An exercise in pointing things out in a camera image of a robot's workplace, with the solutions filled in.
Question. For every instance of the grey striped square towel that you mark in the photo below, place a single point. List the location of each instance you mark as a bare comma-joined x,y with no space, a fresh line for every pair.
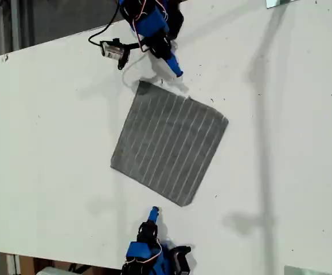
168,143

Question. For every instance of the white object under table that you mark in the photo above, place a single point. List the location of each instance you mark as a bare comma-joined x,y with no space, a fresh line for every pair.
54,271

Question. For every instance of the grey table leg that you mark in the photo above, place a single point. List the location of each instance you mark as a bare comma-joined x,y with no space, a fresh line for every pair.
13,265

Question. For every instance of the grey vertical metal bar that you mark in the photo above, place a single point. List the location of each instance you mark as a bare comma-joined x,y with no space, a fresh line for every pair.
14,23

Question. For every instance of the black camera stalk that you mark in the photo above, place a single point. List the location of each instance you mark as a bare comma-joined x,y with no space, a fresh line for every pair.
134,46

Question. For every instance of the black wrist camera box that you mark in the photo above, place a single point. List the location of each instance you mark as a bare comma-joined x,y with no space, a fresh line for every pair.
181,259
112,51

